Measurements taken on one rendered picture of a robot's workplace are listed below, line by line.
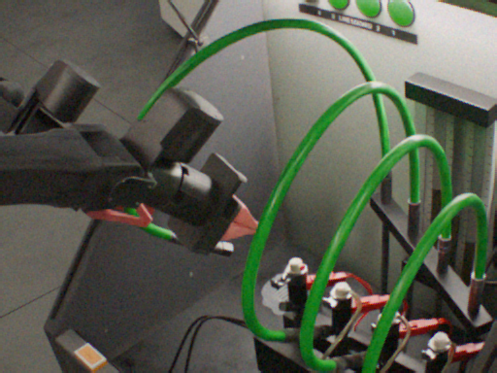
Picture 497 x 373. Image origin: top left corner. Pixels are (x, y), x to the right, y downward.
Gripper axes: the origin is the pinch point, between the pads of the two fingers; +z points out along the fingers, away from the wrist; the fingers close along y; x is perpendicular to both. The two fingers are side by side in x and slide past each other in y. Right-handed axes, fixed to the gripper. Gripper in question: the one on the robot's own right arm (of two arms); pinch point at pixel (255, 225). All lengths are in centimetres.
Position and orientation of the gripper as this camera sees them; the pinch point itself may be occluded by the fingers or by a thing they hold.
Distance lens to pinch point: 88.4
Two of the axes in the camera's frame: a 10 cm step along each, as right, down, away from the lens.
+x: -5.0, -4.4, 7.5
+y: 5.5, -8.3, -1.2
